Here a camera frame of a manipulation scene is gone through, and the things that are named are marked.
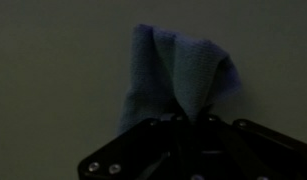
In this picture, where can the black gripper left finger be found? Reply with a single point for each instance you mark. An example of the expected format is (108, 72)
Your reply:
(143, 150)

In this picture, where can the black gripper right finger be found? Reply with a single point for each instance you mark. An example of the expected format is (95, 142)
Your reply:
(253, 153)

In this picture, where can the blue cloth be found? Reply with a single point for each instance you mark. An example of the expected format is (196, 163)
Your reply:
(179, 66)

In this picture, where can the black framed whiteboard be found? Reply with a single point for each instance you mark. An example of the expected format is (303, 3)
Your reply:
(59, 66)

